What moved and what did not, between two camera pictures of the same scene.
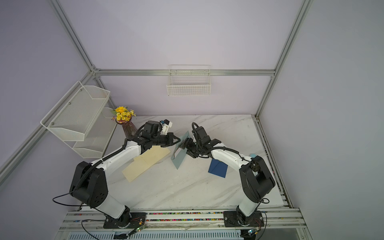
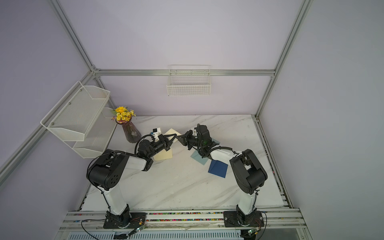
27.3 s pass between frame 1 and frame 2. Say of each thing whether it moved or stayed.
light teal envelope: moved
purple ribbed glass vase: stayed
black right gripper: stayed
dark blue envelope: stayed
